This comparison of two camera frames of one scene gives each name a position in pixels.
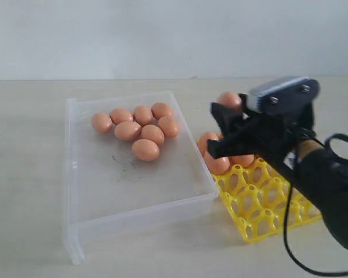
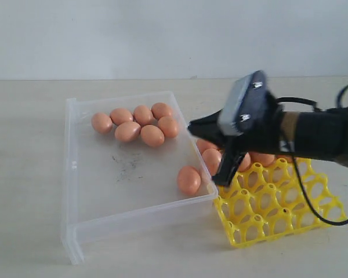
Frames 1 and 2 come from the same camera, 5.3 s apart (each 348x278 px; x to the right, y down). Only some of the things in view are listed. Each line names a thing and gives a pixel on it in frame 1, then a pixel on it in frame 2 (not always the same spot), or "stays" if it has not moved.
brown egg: x=153 y=132 stays
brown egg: x=218 y=165 stays
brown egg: x=145 y=149 -> x=188 y=180
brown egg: x=169 y=125 stays
